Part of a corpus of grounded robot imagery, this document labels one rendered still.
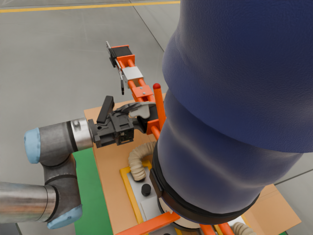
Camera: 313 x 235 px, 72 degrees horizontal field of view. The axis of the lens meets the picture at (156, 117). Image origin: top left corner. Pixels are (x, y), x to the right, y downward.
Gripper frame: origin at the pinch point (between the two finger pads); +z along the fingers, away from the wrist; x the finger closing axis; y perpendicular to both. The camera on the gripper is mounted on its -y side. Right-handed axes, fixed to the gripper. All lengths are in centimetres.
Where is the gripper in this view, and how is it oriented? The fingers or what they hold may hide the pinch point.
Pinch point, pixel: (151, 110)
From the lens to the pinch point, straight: 70.2
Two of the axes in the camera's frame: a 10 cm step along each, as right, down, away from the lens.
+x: 1.0, -6.5, -7.6
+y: 3.9, 7.2, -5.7
